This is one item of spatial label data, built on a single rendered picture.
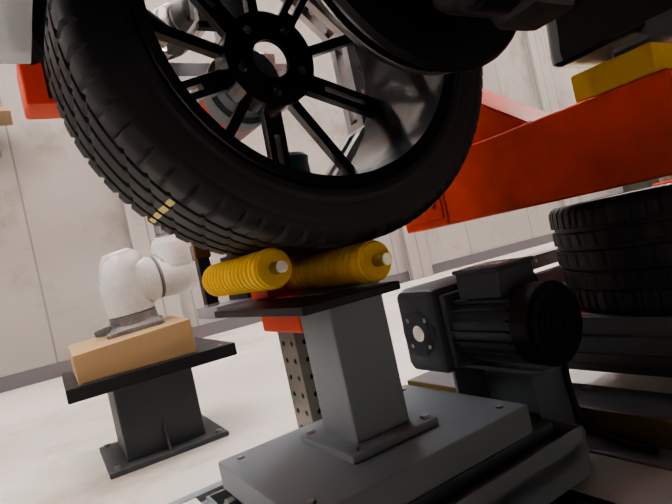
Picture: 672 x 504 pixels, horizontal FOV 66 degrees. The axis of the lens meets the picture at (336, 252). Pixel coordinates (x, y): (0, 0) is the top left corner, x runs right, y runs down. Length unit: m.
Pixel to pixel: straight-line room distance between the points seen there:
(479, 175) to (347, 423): 0.62
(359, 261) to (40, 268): 4.42
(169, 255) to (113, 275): 0.19
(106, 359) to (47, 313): 3.29
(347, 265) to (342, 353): 0.13
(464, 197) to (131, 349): 1.08
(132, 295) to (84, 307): 3.16
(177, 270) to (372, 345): 1.20
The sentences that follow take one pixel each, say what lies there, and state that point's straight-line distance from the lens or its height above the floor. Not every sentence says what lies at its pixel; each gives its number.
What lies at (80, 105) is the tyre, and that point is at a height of 0.75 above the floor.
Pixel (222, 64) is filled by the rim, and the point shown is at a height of 0.85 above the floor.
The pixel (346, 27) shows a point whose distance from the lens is 0.59.
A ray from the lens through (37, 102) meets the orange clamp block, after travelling 0.89.
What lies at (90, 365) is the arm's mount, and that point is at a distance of 1.71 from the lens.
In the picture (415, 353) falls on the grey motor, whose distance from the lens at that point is 1.11.
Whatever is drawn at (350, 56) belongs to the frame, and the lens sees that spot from 1.13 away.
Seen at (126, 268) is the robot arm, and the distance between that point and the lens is 1.84.
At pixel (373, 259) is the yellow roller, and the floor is 0.49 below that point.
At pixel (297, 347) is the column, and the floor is 0.29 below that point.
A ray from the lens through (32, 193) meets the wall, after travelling 5.09.
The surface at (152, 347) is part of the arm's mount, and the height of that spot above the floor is 0.35.
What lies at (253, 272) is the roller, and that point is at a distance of 0.71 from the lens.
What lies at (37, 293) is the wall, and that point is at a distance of 4.99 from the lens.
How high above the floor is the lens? 0.51
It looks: level
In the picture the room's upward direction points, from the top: 12 degrees counter-clockwise
